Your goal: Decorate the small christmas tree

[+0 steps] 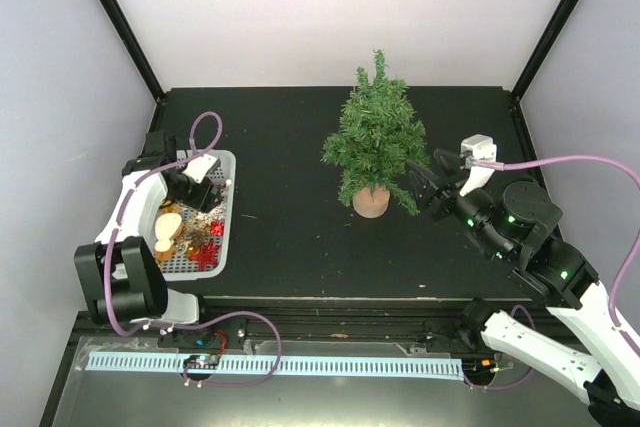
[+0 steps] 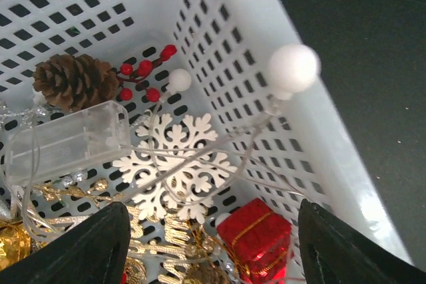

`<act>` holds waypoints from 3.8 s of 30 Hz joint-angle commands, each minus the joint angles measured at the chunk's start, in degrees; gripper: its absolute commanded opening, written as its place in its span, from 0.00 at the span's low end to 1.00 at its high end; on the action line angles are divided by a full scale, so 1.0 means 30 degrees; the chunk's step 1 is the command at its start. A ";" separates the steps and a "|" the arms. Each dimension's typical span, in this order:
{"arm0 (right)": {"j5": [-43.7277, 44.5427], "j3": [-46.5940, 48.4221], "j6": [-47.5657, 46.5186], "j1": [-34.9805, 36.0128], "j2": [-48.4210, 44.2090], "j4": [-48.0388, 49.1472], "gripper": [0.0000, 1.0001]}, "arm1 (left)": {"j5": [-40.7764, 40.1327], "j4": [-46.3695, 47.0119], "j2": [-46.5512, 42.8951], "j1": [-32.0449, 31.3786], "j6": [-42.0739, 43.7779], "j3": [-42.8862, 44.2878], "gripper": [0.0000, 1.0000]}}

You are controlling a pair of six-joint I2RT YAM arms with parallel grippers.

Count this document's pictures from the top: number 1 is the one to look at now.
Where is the small green christmas tree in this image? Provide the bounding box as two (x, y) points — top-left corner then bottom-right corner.
(321, 49), (429, 216)

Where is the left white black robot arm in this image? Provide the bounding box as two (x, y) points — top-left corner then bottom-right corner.
(74, 131), (222, 346)

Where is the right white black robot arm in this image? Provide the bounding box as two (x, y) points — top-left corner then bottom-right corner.
(407, 149), (639, 426)

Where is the terracotta tree pot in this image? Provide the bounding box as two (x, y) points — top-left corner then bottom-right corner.
(352, 186), (391, 219)

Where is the wooden slice ornament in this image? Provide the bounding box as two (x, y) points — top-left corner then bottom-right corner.
(154, 212), (183, 262)

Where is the red gift box ornament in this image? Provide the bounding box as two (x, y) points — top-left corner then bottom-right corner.
(209, 220), (225, 237)

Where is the pine cone ornament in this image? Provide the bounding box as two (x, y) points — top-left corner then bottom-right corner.
(188, 230), (209, 249)

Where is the white plastic basket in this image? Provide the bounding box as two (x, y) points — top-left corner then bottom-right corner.
(152, 150), (236, 282)

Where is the red snowflake ornament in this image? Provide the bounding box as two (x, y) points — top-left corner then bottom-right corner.
(187, 238), (221, 272)

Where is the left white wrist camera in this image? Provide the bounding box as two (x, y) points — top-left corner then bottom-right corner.
(181, 154), (220, 184)

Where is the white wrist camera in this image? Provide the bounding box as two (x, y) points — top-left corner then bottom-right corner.
(459, 134), (497, 197)
(181, 154), (220, 184)

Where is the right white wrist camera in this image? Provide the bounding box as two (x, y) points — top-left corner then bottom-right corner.
(459, 134), (497, 197)

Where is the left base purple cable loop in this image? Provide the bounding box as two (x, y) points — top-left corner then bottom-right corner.
(179, 310), (282, 389)

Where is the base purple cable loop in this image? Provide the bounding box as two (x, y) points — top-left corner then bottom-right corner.
(462, 305), (539, 392)
(179, 310), (282, 389)

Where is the light blue slotted cable duct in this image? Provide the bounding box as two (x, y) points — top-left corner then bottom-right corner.
(85, 352), (464, 382)

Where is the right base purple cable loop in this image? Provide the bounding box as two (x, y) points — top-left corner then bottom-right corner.
(462, 305), (539, 392)

